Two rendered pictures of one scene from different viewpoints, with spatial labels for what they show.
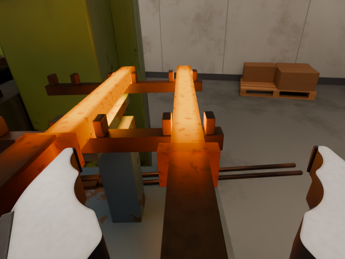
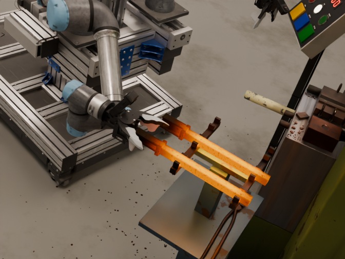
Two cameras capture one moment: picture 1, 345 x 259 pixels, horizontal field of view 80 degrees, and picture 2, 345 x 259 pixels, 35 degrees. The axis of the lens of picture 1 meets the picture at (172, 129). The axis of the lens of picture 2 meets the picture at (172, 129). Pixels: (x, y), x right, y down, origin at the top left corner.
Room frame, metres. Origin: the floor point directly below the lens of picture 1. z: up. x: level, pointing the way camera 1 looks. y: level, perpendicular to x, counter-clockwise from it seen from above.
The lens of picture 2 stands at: (0.53, -1.21, 2.15)
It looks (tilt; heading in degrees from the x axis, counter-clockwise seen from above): 40 degrees down; 108
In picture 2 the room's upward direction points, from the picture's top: 17 degrees clockwise
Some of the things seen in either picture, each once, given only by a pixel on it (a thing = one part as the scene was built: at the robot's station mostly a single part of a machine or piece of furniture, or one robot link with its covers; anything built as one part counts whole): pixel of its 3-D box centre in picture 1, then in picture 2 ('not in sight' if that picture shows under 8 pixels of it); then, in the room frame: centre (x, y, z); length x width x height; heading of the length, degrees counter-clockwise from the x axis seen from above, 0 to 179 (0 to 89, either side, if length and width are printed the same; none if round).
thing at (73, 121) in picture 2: not in sight; (83, 118); (-0.18, 0.02, 0.92); 0.11 x 0.08 x 0.11; 44
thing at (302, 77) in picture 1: (274, 79); not in sight; (3.23, -1.65, 0.19); 1.04 x 0.72 x 0.38; 75
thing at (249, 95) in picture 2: not in sight; (286, 111); (0.35, 1.05, 0.62); 0.44 x 0.05 x 0.05; 5
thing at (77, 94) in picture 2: not in sight; (80, 96); (-0.19, 0.01, 1.02); 0.11 x 0.08 x 0.09; 177
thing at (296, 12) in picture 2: not in sight; (298, 12); (0.17, 1.29, 1.01); 0.07 x 0.05 x 0.07; 120
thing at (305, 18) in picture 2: not in sight; (302, 22); (0.22, 1.20, 1.01); 0.07 x 0.05 x 0.07; 120
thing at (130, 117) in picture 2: not in sight; (119, 121); (-0.03, 0.00, 1.01); 0.12 x 0.08 x 0.09; 177
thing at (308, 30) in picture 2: not in sight; (306, 34); (0.27, 1.11, 1.01); 0.07 x 0.05 x 0.07; 120
